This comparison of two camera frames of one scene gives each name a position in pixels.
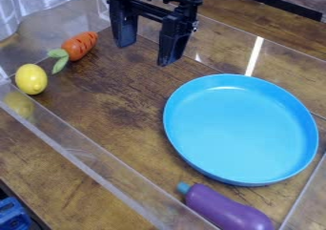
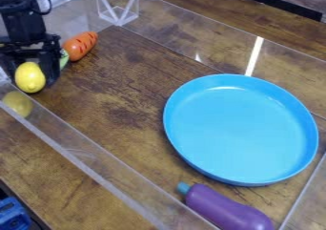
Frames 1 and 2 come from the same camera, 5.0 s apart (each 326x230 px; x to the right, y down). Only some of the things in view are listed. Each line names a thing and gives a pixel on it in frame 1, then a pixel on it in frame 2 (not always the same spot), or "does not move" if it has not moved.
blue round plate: x=241 y=129 does not move
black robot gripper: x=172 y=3 to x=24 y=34
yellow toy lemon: x=30 y=78 does not move
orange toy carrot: x=73 y=48 does not move
